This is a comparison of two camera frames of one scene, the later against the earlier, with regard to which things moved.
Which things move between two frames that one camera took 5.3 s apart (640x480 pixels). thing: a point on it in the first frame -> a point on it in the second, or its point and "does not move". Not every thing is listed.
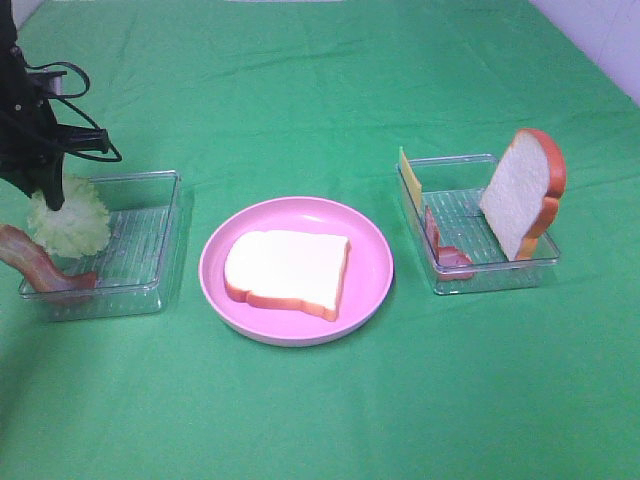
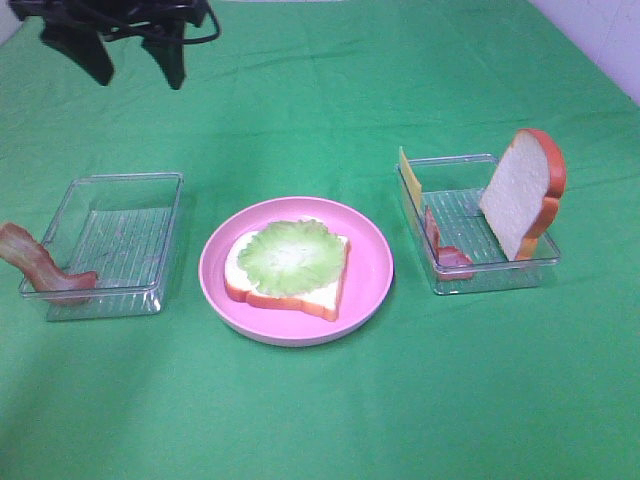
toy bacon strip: x=38 y=266 does not move
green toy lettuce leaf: x=79 y=227 -> x=286 y=258
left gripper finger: x=53 y=188 -> x=168 y=48
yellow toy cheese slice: x=410 y=180 does not move
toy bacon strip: x=451 y=263 does not move
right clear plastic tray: x=452 y=188 does not move
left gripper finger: x=29 y=180 -> x=82 y=43
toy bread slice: x=522 y=200 does not move
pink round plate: x=365 y=282 does not move
